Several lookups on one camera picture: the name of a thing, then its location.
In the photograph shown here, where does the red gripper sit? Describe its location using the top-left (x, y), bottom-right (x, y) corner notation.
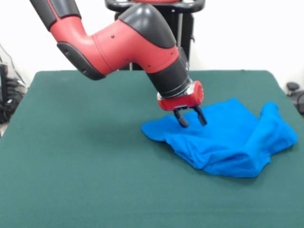
top-left (157, 80), bottom-right (208, 128)

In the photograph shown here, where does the blue laundry garment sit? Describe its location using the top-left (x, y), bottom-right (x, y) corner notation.
top-left (141, 97), bottom-right (298, 178)

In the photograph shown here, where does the grey chair base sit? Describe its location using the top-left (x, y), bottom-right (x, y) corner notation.
top-left (286, 82), bottom-right (304, 112)

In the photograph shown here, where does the dark green table cloth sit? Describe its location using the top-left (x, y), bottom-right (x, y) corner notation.
top-left (0, 69), bottom-right (304, 228)

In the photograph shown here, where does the black equipment pile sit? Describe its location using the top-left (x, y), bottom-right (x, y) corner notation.
top-left (0, 63), bottom-right (28, 124)

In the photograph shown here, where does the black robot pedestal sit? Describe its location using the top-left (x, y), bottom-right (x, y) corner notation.
top-left (104, 0), bottom-right (205, 71)

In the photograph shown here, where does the grey wall cable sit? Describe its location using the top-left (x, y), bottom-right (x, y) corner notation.
top-left (0, 42), bottom-right (27, 86)

